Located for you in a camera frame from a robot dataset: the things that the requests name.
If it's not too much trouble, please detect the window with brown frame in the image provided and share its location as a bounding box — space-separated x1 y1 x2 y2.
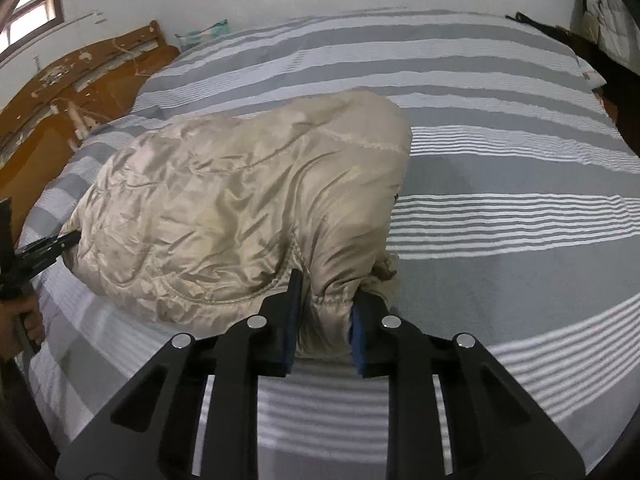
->
1 0 64 61

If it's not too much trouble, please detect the black clothes pile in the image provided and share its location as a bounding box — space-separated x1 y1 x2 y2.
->
506 12 639 88

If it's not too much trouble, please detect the beige puffer jacket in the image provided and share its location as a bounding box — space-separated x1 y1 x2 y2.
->
63 90 412 358

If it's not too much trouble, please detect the grey striped bed sheet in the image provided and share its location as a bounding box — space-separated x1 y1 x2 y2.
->
18 11 639 479

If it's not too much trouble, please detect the person's left hand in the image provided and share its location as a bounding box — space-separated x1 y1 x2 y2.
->
0 294 46 362

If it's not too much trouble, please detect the wooden headboard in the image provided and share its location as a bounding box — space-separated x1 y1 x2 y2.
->
1 21 179 240

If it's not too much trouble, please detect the white hanging puffer coat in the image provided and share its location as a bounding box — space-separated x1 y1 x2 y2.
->
582 0 639 72

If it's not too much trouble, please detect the teal striped pillow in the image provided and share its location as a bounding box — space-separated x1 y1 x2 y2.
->
175 20 229 52

